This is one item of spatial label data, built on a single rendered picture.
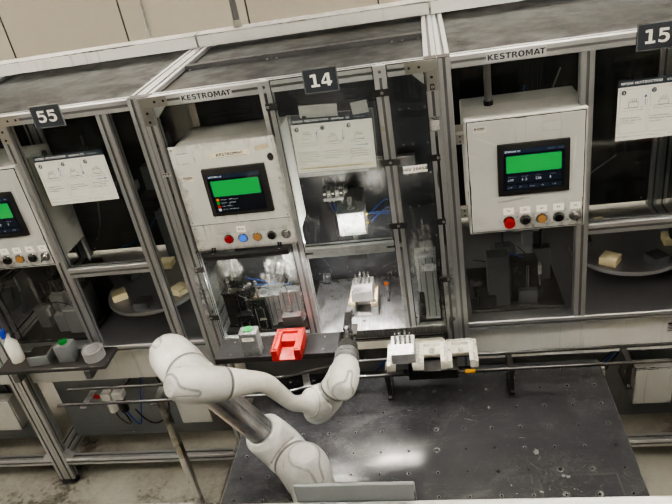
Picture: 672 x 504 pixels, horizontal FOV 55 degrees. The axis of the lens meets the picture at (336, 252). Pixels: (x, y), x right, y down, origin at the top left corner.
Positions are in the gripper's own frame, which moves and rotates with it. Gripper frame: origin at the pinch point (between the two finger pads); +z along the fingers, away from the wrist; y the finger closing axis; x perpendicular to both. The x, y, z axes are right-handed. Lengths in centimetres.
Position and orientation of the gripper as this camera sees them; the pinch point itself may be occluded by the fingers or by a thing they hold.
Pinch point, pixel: (351, 319)
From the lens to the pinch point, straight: 250.3
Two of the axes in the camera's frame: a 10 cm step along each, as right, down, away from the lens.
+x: -9.8, 0.8, 1.7
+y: -1.6, -8.6, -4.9
